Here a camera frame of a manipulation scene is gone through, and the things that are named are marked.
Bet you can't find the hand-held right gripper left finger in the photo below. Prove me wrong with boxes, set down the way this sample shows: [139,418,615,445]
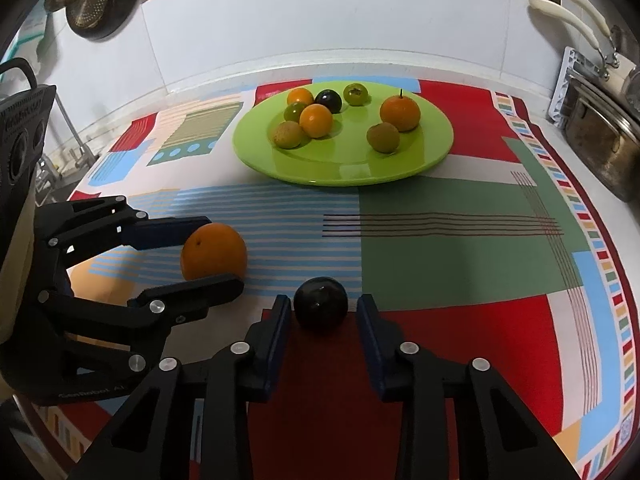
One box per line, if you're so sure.
[57,294,293,480]

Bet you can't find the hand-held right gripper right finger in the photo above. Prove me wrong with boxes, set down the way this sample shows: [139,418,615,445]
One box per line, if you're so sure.
[356,294,581,480]

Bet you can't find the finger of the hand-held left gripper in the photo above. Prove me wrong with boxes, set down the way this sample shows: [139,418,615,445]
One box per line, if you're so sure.
[35,195,213,261]
[37,274,246,371]

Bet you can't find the large orange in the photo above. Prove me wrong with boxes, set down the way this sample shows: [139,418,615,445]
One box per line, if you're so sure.
[181,223,248,282]

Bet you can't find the dark purple plum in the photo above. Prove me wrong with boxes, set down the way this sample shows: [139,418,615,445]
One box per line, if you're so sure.
[314,89,344,113]
[293,276,349,333]

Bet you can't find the green plate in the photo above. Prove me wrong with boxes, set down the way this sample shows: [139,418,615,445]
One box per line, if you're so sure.
[233,80,455,187]

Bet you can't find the brownish green plum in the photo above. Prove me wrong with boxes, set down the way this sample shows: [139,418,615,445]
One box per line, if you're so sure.
[272,120,308,150]
[366,122,401,154]

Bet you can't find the orange with stem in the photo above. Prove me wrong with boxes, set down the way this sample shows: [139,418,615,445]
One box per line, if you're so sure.
[379,89,420,133]

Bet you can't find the colourful patterned table mat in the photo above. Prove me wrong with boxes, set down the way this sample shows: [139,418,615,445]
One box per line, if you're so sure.
[30,77,640,480]

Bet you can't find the green plum with dark calyx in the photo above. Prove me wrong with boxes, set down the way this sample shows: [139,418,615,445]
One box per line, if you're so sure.
[343,83,370,107]

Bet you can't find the steel stockpot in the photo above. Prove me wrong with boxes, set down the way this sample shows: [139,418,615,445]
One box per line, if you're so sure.
[564,72,640,203]

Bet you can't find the white and steel pot rack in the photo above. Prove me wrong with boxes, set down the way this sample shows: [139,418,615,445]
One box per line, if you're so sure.
[547,46,596,126]

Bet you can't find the metal wire rack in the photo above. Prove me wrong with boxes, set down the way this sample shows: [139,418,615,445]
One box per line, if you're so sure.
[35,95,98,196]

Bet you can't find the cream saucepan with cream handle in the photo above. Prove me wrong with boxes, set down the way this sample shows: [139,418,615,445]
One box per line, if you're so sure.
[529,0,640,96]

